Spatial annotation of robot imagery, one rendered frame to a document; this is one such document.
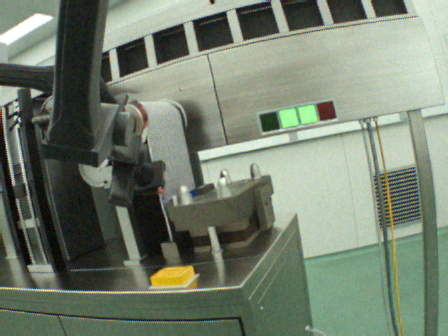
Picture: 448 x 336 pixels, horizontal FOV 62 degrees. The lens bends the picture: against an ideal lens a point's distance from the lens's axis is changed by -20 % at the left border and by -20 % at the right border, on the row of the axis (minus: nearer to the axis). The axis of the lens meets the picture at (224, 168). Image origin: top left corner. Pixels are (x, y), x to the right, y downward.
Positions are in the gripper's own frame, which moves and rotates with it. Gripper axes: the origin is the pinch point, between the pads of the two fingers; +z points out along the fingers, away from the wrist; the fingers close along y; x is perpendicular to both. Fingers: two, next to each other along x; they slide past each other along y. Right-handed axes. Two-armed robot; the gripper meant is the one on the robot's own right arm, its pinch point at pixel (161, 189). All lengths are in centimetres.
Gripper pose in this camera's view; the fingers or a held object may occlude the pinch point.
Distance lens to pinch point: 116.1
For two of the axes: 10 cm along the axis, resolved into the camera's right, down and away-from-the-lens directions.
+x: -0.3, -9.0, 4.3
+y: 9.3, -1.8, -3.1
